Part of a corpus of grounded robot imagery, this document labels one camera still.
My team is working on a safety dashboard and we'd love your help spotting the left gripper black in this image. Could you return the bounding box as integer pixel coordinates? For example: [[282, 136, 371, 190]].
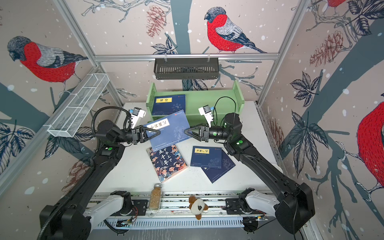
[[114, 126, 161, 147]]

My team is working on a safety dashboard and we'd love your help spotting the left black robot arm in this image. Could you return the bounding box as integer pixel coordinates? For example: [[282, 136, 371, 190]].
[[37, 120, 161, 240]]

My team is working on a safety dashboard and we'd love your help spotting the blue book wide yellow label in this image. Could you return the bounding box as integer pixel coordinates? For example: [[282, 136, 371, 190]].
[[144, 110, 190, 151]]

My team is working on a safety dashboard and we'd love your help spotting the green two-tier wooden shelf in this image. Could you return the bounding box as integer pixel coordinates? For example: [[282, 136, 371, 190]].
[[146, 82, 245, 126]]

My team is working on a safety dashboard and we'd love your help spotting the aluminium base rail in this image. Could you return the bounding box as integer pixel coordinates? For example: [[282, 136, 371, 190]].
[[89, 191, 313, 219]]

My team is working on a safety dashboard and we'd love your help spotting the white wire mesh tray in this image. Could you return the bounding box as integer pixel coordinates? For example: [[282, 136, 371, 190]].
[[48, 73, 110, 138]]

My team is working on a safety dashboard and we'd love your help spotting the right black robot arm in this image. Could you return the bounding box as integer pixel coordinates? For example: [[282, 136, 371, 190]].
[[185, 113, 315, 235]]

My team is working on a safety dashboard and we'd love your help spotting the blue book small yellow label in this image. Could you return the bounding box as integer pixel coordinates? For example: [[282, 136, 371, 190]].
[[152, 95, 186, 116]]

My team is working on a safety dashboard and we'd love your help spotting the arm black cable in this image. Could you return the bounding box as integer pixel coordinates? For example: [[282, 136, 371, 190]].
[[211, 95, 237, 127], [91, 106, 133, 136]]

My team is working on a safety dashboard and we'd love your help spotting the dark blue bottom book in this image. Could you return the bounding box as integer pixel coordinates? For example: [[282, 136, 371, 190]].
[[201, 150, 236, 184]]

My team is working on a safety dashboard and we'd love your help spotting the blue book under stack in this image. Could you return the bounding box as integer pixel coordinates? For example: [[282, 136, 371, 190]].
[[190, 146, 222, 169]]

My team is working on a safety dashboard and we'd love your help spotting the illustrated Chinese history book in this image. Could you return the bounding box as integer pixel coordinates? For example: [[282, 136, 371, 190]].
[[147, 145, 188, 183]]

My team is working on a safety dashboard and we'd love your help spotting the brown white plush toy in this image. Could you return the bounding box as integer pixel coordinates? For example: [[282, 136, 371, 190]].
[[189, 196, 209, 220]]

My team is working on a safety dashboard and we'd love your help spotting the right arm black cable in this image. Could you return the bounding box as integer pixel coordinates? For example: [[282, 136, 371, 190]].
[[211, 95, 237, 127]]

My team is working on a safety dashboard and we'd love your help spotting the dark hanging perforated basket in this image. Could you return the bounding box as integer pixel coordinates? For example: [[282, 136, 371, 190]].
[[154, 58, 219, 80]]

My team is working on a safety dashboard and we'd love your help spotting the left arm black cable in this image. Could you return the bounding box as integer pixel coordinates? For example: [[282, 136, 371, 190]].
[[91, 106, 133, 136]]

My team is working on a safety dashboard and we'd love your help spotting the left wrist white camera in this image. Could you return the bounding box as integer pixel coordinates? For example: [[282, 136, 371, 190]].
[[129, 107, 146, 129]]

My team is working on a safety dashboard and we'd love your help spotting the glass jar of grains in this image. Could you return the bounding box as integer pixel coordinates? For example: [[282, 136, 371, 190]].
[[149, 184, 162, 210]]

